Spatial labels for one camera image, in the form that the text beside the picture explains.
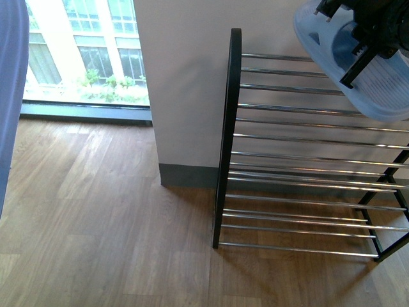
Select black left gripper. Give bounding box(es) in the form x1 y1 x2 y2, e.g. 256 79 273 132
315 1 408 89

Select light blue slide sandal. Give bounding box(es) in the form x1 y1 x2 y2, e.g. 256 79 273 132
293 1 408 122

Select black metal shoe rack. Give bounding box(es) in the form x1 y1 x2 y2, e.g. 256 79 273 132
212 28 408 262

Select purple grey robot body panel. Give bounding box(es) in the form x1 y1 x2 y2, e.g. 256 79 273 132
1 1 29 205

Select dark window frame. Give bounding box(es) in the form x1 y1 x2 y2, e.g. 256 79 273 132
20 100 153 127

